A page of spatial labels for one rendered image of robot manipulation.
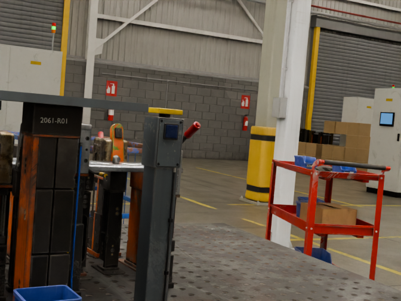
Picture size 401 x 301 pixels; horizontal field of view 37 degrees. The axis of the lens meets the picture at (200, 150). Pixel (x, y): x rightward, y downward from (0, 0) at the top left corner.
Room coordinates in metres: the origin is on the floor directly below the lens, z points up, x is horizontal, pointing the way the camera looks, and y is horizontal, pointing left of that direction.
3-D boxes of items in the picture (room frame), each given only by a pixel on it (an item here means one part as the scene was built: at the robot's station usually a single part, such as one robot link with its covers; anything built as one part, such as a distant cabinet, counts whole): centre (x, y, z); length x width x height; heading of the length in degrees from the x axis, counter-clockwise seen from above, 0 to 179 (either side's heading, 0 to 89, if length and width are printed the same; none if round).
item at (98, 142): (1.86, 0.28, 0.88); 0.15 x 0.11 x 0.36; 32
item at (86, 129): (1.43, 0.31, 0.90); 0.13 x 0.10 x 0.41; 32
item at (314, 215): (3.82, -0.81, 0.49); 0.81 x 0.47 x 0.97; 12
